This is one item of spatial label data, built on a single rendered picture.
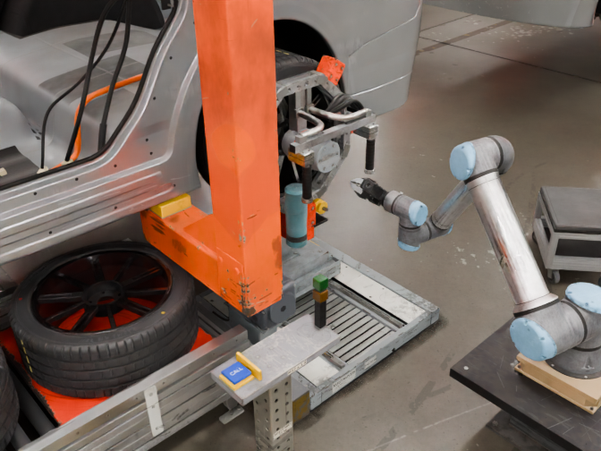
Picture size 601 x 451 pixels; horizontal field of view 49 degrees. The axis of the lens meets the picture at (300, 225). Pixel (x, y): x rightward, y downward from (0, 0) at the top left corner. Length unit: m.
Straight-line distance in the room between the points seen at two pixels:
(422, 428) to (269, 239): 0.97
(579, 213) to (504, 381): 1.22
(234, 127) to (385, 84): 1.40
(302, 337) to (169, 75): 1.02
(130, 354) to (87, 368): 0.14
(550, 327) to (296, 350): 0.81
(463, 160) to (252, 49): 0.80
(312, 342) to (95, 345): 0.72
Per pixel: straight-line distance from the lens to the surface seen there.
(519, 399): 2.40
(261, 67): 1.91
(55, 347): 2.35
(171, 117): 2.45
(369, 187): 2.69
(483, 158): 2.24
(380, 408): 2.69
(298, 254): 3.08
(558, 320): 2.23
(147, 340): 2.32
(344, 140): 2.82
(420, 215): 2.64
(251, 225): 2.08
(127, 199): 2.43
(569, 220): 3.34
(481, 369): 2.47
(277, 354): 2.24
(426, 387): 2.79
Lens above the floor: 1.97
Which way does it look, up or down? 32 degrees down
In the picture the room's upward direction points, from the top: 1 degrees counter-clockwise
